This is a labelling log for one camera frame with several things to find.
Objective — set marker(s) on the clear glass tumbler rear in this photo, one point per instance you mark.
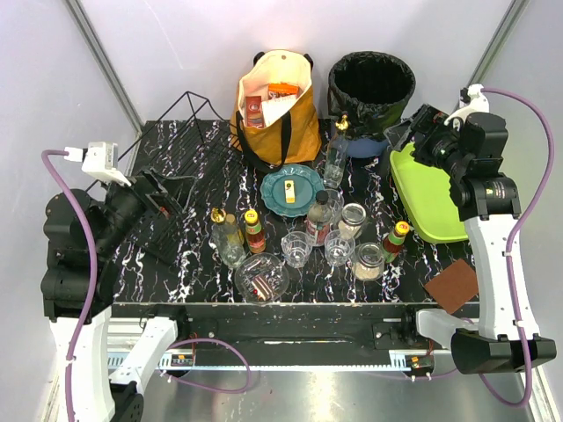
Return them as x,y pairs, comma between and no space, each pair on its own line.
335,203

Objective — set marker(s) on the glass jar rear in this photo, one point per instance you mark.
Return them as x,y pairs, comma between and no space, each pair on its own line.
352,220

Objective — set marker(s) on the brown scouring pad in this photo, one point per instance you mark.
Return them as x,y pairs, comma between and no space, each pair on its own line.
454,286

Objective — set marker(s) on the clear glass tumbler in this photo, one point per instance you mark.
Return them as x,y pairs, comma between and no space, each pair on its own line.
339,247
296,248
335,203

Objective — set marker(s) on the red sauce bottle yellow cap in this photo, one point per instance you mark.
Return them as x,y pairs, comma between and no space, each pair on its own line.
255,237

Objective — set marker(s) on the orange canvas tote bag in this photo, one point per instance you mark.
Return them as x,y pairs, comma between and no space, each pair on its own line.
292,139

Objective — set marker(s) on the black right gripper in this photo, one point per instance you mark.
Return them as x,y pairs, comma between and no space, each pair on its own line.
426,133

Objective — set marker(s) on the chocolate cake slice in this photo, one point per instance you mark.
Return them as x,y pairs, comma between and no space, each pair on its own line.
262,289

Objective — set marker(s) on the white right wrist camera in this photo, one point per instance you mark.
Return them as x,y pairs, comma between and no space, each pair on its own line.
471,100

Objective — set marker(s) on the red snack box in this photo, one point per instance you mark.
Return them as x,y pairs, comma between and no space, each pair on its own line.
253,112

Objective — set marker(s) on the small yellow seasoning bottle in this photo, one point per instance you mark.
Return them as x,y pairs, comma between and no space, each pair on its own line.
232,231

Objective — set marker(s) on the clear glass tumbler left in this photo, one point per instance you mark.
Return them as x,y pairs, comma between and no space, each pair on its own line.
296,248

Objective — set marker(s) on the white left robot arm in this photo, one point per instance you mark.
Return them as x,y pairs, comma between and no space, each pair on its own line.
83,235

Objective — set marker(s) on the lime green plastic tub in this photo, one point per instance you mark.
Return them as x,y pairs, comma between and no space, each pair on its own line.
425,194

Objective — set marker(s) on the trash bin with black liner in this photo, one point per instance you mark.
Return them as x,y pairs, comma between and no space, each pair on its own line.
373,90

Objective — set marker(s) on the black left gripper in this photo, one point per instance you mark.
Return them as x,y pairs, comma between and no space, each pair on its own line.
153,192

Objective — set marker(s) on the yellow cake slice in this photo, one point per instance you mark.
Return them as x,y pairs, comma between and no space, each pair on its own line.
289,189

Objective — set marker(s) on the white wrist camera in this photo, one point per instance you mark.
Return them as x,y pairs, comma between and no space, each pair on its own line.
100,161
471,100

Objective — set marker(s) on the teal ceramic plate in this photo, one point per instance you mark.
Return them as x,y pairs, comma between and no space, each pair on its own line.
307,183

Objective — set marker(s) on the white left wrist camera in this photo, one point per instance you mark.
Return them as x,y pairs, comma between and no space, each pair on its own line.
100,161

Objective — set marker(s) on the white paper package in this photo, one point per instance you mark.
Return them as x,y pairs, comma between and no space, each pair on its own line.
274,108

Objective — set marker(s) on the orange snack box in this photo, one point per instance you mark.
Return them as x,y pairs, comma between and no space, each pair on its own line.
282,90

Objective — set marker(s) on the clear glass tumbler middle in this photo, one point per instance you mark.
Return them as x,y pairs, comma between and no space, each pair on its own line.
339,247

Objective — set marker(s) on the clear bottle black cap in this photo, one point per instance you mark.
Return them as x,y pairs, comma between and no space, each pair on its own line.
318,220

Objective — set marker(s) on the clear oil bottle gold spout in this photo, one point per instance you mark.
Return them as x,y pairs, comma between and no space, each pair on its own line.
232,255

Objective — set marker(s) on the black wire dish rack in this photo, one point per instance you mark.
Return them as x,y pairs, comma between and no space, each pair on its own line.
191,139

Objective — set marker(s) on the glass jar front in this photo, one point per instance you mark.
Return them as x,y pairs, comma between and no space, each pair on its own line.
368,262

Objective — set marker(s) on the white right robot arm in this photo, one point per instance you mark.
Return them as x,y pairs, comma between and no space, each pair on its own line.
468,148

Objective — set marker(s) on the glass jar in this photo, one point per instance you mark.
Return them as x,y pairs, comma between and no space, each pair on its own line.
352,220
368,262

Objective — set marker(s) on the clear glass bowl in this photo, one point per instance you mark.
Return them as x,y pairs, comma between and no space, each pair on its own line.
270,267

